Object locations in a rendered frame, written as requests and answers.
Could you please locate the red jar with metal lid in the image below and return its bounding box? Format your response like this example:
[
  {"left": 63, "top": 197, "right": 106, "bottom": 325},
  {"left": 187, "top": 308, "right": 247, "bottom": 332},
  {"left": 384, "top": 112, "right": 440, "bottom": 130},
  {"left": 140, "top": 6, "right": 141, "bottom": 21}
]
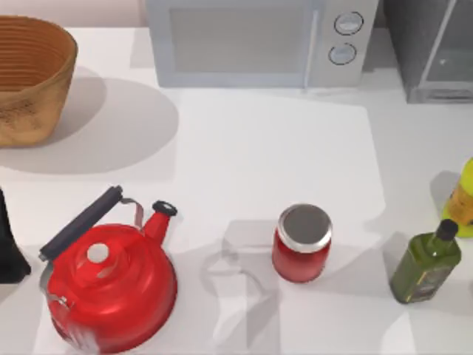
[{"left": 271, "top": 203, "right": 333, "bottom": 284}]

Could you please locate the pale microwave oven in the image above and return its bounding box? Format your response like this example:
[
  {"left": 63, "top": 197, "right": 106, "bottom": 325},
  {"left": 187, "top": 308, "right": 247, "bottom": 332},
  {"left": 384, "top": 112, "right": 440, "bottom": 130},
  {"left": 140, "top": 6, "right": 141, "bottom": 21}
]
[{"left": 143, "top": 0, "right": 379, "bottom": 89}]

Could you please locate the red kettle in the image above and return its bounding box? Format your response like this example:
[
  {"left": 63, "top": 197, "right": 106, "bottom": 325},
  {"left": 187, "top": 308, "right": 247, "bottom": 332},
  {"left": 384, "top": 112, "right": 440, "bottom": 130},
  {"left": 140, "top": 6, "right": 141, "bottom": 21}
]
[{"left": 38, "top": 185, "right": 179, "bottom": 354}]

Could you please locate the round microwave knob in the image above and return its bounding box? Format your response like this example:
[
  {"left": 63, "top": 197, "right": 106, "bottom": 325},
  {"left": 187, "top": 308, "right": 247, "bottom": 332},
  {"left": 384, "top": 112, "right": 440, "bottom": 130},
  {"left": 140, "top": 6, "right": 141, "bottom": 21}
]
[
  {"left": 327, "top": 41, "right": 358, "bottom": 67},
  {"left": 333, "top": 10, "right": 364, "bottom": 36}
]

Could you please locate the green bottle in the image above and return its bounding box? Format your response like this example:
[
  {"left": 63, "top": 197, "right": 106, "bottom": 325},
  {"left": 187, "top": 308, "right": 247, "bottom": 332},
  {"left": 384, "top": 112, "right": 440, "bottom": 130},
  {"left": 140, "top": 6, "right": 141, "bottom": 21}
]
[{"left": 389, "top": 218, "right": 463, "bottom": 305}]

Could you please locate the brown woven basket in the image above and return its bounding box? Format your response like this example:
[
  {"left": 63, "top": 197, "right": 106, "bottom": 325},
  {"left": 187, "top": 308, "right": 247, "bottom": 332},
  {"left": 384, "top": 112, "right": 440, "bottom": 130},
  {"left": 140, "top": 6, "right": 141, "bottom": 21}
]
[{"left": 0, "top": 15, "right": 79, "bottom": 148}]

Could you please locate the yellow bottle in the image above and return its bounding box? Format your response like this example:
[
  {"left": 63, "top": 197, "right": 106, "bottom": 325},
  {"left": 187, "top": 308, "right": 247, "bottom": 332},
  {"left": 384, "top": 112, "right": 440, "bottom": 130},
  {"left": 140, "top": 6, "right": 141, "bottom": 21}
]
[{"left": 440, "top": 156, "right": 473, "bottom": 237}]

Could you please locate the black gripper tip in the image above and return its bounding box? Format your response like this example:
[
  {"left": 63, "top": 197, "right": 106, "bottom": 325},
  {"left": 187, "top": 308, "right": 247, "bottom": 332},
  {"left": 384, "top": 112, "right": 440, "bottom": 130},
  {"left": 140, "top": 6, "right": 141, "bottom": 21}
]
[{"left": 0, "top": 188, "right": 32, "bottom": 285}]

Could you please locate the microwave door handle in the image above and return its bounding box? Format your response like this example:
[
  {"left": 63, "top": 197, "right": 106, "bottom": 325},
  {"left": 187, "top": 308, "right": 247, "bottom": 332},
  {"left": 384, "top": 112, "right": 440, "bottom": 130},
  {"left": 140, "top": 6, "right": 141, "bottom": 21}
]
[{"left": 304, "top": 9, "right": 319, "bottom": 89}]

